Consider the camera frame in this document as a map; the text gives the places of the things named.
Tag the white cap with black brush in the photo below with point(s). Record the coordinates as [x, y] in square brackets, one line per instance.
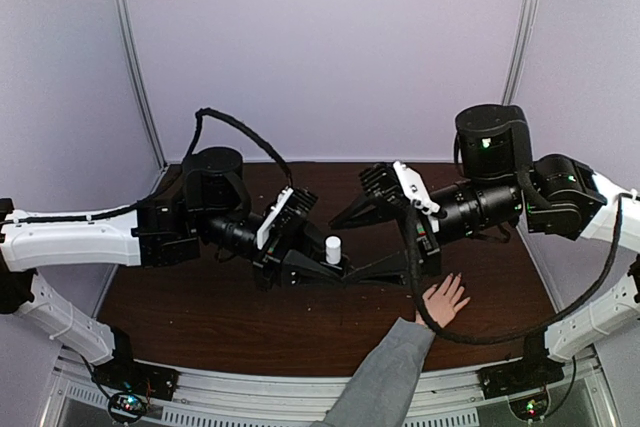
[333, 250]

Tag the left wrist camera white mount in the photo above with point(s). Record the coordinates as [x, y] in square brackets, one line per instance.
[289, 211]

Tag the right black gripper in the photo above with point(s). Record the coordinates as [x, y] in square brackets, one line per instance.
[391, 270]

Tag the round controller board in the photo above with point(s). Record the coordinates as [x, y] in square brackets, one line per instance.
[124, 406]
[529, 408]

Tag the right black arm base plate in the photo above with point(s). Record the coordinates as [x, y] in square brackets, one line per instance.
[514, 377]

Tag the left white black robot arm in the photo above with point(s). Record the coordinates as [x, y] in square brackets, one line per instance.
[213, 206]

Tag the right round controller board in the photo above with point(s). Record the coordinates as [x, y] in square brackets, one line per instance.
[529, 408]

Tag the aluminium corner post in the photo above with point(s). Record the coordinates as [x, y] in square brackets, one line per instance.
[137, 81]
[524, 30]

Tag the left aluminium corner post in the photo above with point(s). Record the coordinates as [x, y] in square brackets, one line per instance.
[137, 81]

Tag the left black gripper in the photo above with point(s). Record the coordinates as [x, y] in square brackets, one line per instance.
[279, 256]

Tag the right aluminium corner post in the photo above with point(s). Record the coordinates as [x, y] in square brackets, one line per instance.
[524, 30]

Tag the person's bare hand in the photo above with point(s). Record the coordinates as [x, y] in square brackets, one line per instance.
[445, 300]

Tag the left round controller board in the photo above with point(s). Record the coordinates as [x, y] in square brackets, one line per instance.
[124, 406]

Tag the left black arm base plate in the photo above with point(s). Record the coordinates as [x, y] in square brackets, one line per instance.
[139, 378]

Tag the aluminium front frame rail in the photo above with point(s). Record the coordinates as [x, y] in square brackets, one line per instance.
[449, 393]

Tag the grey sleeved forearm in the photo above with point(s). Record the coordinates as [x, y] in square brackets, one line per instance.
[382, 388]

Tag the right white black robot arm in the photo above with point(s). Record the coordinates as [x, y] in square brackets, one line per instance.
[557, 195]

